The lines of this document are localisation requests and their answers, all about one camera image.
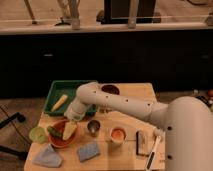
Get blue cloth left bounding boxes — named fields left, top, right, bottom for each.
left=32, top=144, right=62, bottom=168

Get green plastic tray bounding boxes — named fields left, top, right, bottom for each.
left=43, top=80, right=89, bottom=117

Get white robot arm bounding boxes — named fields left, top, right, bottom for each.
left=64, top=82, right=213, bottom=171

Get orange white cup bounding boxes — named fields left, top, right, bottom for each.
left=110, top=127, right=126, bottom=145

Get yellow corn toy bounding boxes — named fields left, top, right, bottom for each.
left=51, top=94, right=68, bottom=112

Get green pepper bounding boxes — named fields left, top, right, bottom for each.
left=47, top=126, right=63, bottom=138

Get light green cup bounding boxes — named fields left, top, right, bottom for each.
left=29, top=127, right=47, bottom=144

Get white handled knife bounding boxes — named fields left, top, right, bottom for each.
left=145, top=136, right=161, bottom=171

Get dark brown bowl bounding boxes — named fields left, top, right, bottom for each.
left=101, top=85, right=120, bottom=95

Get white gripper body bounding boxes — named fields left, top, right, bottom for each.
left=64, top=100, right=89, bottom=122

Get dark metal cup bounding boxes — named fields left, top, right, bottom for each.
left=87, top=120, right=101, bottom=137

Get red bowl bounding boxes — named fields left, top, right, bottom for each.
left=47, top=120, right=78, bottom=148

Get wooden table board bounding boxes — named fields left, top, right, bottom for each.
left=24, top=83, right=165, bottom=171

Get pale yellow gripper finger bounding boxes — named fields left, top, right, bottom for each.
left=63, top=121, right=77, bottom=140

